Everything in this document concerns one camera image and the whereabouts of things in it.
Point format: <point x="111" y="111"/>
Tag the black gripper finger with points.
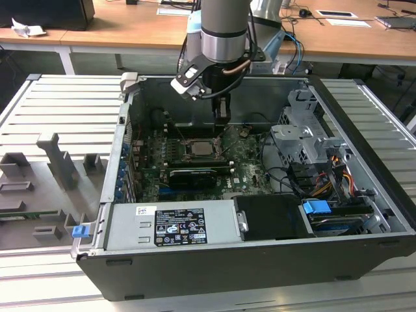
<point x="225" y="109"/>
<point x="215" y="112"/>

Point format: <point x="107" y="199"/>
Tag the silver CPU plate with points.
<point x="201" y="148"/>

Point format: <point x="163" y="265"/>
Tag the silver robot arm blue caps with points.
<point x="224" y="26"/>

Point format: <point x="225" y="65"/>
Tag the black RAM slot bank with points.
<point x="195" y="161"/>
<point x="195" y="130"/>

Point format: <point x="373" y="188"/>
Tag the CPU socket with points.
<point x="188" y="156"/>

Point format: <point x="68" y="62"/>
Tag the blue expansion slot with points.
<point x="167" y="188"/>

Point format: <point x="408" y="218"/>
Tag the coin cell battery holder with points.
<point x="245" y="132"/>

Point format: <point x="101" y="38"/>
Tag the green motherboard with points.
<point x="247" y="172"/>

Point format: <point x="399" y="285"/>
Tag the black graphics card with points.
<point x="191" y="178"/>

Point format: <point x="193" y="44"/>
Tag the silver metal drive cage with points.
<point x="292" y="136"/>

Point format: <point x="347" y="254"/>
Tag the long wooden desk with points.
<point x="130" y="29"/>

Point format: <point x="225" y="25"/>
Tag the black computer mouse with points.
<point x="305" y="12"/>

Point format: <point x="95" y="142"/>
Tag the hard disk in blue carrier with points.
<point x="315" y="207"/>

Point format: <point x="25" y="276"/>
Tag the grey power supply with label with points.
<point x="130" y="227"/>

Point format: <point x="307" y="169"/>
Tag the white paper sheet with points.
<point x="349" y="22"/>

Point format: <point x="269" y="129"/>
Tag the black open PC case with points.
<point x="227" y="273"/>

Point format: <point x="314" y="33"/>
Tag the black computer tower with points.
<point x="45" y="13"/>

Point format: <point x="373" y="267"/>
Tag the blue case latch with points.
<point x="80" y="231"/>

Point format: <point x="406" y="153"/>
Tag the crumpled white paper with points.
<point x="27" y="30"/>

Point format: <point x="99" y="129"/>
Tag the grey parts rack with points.
<point x="42" y="195"/>

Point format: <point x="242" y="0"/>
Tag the grey laptop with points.
<point x="396" y="22"/>

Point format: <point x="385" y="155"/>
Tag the green RAM stick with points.
<point x="29" y="214"/>

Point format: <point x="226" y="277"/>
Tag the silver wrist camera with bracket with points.
<point x="182" y="83"/>

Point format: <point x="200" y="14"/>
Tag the small white bracket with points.
<point x="279" y="67"/>

